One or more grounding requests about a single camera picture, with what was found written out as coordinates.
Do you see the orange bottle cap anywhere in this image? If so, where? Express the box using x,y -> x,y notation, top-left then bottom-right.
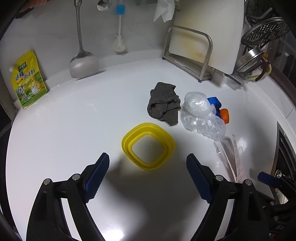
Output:
219,108 -> 230,124

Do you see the metal lid rack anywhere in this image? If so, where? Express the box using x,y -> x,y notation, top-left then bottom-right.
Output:
225,42 -> 292,85

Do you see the brown pot handle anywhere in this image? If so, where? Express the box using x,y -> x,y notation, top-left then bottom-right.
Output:
255,53 -> 271,82

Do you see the white cutting board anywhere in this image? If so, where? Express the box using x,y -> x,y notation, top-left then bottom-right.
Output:
168,0 -> 245,75

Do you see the blue handled bottle brush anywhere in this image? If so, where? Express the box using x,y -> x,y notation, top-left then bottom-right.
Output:
112,5 -> 127,52

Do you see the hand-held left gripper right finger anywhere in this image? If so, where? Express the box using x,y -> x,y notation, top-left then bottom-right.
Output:
186,153 -> 270,241

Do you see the yellow gas hose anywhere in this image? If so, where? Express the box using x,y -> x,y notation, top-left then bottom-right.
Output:
247,64 -> 273,80

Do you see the black sink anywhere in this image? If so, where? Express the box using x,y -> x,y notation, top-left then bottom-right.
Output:
270,120 -> 296,204

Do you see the white hanging cloth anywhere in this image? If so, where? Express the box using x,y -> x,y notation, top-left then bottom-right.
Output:
154,0 -> 175,23

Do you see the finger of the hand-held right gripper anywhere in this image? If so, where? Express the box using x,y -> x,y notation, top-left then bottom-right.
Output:
258,171 -> 296,189

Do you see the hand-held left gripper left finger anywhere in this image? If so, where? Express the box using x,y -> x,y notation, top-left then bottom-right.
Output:
27,152 -> 110,241

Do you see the metal ladle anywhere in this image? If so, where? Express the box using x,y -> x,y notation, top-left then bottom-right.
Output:
69,0 -> 100,79

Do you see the dark grey cloth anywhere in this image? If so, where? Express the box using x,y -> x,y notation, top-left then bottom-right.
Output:
147,82 -> 182,126

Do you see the metal cutting board rack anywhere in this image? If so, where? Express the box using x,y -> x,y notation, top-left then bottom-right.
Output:
162,25 -> 213,82

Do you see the metal pot on rack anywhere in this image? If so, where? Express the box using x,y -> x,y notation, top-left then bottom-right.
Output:
236,46 -> 265,72

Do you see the yellow seasoning pouch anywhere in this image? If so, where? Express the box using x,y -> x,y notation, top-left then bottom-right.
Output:
9,50 -> 48,110

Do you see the clear plastic bag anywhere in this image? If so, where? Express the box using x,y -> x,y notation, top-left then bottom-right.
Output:
180,91 -> 226,141

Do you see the metal spoon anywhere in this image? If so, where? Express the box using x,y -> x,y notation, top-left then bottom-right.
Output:
97,0 -> 112,11

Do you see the blue plastic piece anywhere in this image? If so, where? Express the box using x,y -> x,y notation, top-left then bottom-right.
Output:
207,97 -> 223,116

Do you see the yellow square plastic lid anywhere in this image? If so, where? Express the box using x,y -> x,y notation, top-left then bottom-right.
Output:
122,122 -> 175,171

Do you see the metal steamer plate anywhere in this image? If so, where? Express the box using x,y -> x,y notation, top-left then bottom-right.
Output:
240,17 -> 290,45

